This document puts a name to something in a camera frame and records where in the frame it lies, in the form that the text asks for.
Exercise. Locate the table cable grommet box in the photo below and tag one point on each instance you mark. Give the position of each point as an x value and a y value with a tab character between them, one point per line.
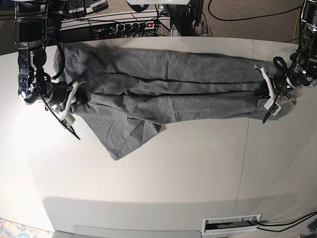
228	225

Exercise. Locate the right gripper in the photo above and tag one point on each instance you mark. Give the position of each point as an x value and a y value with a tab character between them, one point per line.
58	92

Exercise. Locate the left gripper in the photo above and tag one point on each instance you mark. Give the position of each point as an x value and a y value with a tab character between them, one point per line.
280	83

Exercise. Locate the black equipment box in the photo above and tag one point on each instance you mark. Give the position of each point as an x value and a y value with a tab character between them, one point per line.
74	6

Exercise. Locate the white table leg column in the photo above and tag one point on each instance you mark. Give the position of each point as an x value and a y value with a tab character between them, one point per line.
173	29

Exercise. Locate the grey T-shirt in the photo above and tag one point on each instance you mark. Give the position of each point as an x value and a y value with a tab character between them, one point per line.
131	93

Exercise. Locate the white power strip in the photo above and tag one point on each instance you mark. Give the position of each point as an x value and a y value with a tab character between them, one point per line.
136	26

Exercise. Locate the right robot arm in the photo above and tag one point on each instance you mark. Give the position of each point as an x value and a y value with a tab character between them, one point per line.
32	18

